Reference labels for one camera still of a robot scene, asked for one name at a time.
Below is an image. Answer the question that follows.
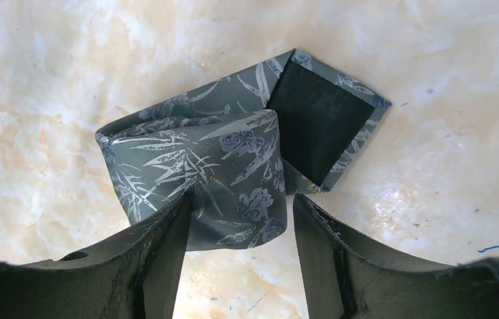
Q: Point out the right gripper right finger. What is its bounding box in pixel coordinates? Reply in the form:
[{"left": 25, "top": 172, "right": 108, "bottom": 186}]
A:
[{"left": 293, "top": 194, "right": 499, "bottom": 318}]

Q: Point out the grey floral tie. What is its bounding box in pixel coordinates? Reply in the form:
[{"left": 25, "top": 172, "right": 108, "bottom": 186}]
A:
[{"left": 95, "top": 49, "right": 391, "bottom": 251}]

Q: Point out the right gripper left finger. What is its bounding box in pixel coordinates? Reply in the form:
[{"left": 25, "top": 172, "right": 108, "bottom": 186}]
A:
[{"left": 0, "top": 197, "right": 191, "bottom": 318}]

